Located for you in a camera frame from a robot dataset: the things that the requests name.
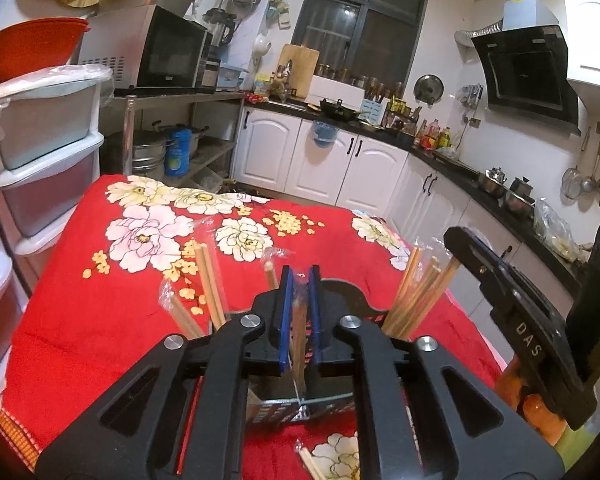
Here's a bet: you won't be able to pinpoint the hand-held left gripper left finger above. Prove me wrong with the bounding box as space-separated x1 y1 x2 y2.
35 266 294 480

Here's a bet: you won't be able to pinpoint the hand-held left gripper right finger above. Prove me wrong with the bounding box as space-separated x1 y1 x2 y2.
309 265 563 480

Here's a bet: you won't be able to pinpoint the grey plastic utensil basket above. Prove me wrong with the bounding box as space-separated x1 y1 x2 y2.
200 277 417 427

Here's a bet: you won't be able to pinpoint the person's right hand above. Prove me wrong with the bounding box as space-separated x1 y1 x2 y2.
495 355 568 443

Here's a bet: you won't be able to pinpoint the clear plastic bag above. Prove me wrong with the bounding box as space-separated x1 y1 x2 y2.
534 199 582 262

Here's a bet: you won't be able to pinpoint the hanging mesh strainer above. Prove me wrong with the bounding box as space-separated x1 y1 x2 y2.
561 127 592 202

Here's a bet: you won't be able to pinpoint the green clothing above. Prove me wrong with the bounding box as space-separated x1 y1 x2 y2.
555 410 600 462

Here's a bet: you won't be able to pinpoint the steel cooking pot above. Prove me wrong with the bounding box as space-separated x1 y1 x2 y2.
477 176 507 197
502 177 537 217

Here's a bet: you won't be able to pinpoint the white kitchen base cabinets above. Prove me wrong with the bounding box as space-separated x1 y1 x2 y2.
232 105 581 321

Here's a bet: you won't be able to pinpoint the black kitchen countertop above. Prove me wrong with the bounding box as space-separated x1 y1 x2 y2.
242 97 592 283

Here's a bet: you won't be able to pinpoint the red floral tablecloth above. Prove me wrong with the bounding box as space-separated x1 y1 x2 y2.
0 174 506 480

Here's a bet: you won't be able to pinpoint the blue hanging bag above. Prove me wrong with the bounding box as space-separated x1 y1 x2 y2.
312 120 339 149

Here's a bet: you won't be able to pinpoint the blue plastic tub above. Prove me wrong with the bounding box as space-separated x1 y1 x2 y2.
163 129 194 177

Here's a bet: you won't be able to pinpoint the black wok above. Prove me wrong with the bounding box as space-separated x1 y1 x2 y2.
320 99 369 121

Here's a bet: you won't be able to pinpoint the row of condiment bottles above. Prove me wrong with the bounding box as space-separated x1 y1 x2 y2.
414 119 457 154

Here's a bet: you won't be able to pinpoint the blue knife rack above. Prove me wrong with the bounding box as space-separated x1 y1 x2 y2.
360 99 384 127

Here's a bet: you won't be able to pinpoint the steel steamer pot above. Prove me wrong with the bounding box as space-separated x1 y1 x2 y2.
105 130 174 179

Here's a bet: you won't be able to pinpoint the metal shelf rack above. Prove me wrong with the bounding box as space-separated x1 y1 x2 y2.
105 90 247 192

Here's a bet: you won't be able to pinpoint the white storage box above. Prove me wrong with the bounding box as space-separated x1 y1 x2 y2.
310 76 366 104

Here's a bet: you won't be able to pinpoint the black range hood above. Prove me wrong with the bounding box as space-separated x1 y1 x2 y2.
471 25 582 130

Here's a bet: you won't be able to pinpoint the wooden cutting board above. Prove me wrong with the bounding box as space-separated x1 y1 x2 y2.
278 44 321 99

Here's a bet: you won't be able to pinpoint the steel pot lid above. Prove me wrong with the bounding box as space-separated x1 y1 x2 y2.
413 74 446 107

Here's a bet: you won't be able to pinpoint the white gourd ladle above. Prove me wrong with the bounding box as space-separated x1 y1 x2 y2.
252 34 274 69

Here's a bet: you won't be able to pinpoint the black blender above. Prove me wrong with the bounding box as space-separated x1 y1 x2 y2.
202 7 239 62

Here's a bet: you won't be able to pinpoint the white hood chimney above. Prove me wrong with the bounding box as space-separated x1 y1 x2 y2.
502 0 559 32

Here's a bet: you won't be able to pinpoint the silver microwave oven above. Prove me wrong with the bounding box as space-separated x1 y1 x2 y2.
76 5 214 94

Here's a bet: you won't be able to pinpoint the dark kitchen window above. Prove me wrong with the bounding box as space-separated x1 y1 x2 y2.
292 0 432 92

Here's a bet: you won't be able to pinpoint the red plastic basin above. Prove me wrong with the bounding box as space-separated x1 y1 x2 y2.
0 17 91 84

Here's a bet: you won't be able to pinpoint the steel pot with black handles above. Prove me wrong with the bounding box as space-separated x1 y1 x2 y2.
152 120 211 162

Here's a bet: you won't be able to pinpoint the white wall cabinet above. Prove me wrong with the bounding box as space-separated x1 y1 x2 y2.
564 0 600 85

